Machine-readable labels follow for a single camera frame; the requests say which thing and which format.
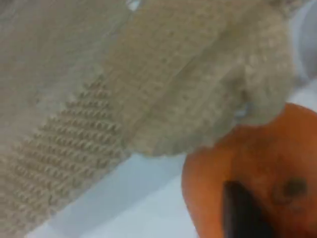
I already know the brown jute bag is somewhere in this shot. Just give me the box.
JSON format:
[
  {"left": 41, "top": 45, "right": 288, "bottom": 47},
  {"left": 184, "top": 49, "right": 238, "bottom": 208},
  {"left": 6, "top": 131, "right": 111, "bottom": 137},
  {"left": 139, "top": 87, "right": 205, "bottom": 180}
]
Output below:
[{"left": 0, "top": 0, "right": 298, "bottom": 238}]

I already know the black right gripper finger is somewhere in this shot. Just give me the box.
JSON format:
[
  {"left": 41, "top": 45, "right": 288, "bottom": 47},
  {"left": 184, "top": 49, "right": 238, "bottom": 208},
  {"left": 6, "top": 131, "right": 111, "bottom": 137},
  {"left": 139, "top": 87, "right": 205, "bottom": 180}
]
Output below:
[{"left": 222, "top": 180, "right": 276, "bottom": 238}]

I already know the orange toy fruit with stem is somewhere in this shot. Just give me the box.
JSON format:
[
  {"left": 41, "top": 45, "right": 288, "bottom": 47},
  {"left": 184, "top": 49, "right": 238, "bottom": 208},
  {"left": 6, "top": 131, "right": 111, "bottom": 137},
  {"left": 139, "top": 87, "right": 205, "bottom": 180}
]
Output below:
[{"left": 181, "top": 103, "right": 317, "bottom": 238}]

